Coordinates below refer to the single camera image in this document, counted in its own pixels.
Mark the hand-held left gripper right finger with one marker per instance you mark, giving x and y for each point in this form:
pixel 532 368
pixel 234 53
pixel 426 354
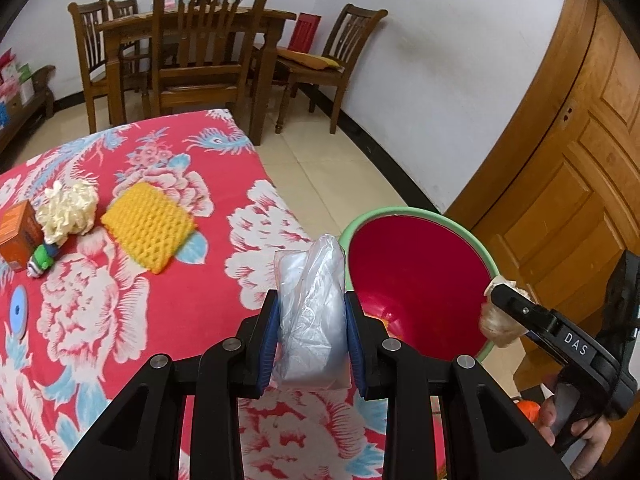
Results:
pixel 356 345

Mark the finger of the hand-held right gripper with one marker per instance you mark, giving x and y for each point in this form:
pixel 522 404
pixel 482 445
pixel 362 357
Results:
pixel 625 300
pixel 520 310

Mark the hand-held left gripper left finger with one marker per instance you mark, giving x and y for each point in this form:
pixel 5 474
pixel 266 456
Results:
pixel 267 345

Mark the cream foam net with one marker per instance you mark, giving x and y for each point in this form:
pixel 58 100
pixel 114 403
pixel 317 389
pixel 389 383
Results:
pixel 67 210
pixel 497 332

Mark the clear plastic bag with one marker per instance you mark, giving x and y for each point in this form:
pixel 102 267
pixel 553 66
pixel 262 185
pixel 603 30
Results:
pixel 310 310

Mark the red bucket with green rim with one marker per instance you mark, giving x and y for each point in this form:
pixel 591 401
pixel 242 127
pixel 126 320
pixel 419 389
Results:
pixel 420 270

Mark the yellow foam net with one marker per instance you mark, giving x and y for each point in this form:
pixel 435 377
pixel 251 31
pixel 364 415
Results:
pixel 150 225

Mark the green and white toy figure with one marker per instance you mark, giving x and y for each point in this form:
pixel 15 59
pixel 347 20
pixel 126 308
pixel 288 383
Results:
pixel 44 260

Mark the blue round disc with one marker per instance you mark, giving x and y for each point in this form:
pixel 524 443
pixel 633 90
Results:
pixel 17 317

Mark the orange cardboard box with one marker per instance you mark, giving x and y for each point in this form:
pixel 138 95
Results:
pixel 20 235

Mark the person's right hand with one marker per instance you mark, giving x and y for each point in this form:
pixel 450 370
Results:
pixel 590 445

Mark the orange plastic object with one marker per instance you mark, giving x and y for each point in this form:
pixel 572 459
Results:
pixel 527 410

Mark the red floral tablecloth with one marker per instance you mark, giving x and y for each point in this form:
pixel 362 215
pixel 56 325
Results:
pixel 125 310

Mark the wooden door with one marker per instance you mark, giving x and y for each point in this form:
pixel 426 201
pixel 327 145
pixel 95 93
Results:
pixel 565 160

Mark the yellow seat cushion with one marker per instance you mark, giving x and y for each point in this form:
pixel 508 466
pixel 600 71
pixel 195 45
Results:
pixel 307 60

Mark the wooden dining chair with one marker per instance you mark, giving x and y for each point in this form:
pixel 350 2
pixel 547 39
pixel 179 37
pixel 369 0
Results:
pixel 350 35
pixel 200 40
pixel 125 7
pixel 90 45

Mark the red paper bag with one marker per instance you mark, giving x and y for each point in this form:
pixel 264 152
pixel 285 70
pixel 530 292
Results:
pixel 305 32

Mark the wooden dining table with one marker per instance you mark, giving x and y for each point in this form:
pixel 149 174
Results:
pixel 270 20

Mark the wooden bench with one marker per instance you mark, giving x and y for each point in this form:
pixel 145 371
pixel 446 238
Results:
pixel 30 105

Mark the pile of cartons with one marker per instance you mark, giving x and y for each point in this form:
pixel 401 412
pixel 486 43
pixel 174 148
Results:
pixel 12 85

